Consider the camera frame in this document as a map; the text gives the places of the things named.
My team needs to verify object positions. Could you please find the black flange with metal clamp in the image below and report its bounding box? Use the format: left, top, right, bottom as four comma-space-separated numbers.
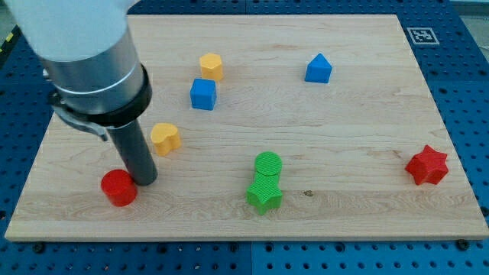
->
47, 64, 152, 141

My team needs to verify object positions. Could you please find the white fiducial marker tag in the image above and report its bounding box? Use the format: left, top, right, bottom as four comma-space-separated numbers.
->
407, 27, 439, 45

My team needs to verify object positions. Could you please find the yellow heart block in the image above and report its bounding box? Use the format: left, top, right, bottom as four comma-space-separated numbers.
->
151, 123, 182, 157

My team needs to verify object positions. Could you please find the light wooden board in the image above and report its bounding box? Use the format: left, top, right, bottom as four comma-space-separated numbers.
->
5, 15, 488, 242

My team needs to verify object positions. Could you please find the red star block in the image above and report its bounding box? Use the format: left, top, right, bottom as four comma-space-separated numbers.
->
405, 145, 449, 186

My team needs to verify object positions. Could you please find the blue triangle block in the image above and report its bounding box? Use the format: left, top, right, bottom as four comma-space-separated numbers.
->
304, 53, 332, 84

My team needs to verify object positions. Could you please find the yellow hexagon block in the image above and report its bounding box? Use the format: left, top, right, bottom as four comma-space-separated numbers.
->
199, 53, 224, 81

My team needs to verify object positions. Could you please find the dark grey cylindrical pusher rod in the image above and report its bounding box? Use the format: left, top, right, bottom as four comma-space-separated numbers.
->
107, 120, 158, 186

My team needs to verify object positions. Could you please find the blue cube block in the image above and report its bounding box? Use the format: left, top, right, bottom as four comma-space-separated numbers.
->
189, 78, 217, 111

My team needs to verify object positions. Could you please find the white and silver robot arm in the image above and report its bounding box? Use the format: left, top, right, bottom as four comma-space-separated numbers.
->
5, 0, 157, 186

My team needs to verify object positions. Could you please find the green cylinder block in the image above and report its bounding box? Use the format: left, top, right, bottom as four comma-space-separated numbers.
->
254, 151, 283, 180

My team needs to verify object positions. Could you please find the red cylinder block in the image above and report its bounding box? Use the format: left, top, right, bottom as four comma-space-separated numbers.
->
101, 170, 138, 207

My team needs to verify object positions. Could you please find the green star block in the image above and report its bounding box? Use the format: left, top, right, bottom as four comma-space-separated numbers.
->
246, 172, 283, 215

